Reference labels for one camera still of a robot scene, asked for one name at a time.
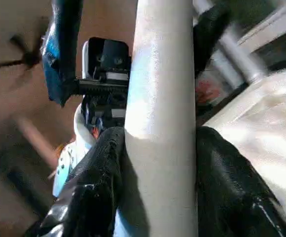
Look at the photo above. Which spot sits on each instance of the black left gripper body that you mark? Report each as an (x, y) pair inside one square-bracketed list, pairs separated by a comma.
[(103, 103)]

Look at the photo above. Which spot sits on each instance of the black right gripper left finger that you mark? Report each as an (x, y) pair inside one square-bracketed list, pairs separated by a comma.
[(89, 192)]

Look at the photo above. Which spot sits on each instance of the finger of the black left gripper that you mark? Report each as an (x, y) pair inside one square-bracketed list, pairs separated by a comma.
[(61, 49), (209, 34)]

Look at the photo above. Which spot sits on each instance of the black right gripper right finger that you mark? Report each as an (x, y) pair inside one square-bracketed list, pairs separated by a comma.
[(232, 192)]

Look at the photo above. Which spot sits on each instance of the white plastic table top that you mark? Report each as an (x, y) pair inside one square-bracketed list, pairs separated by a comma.
[(261, 133)]

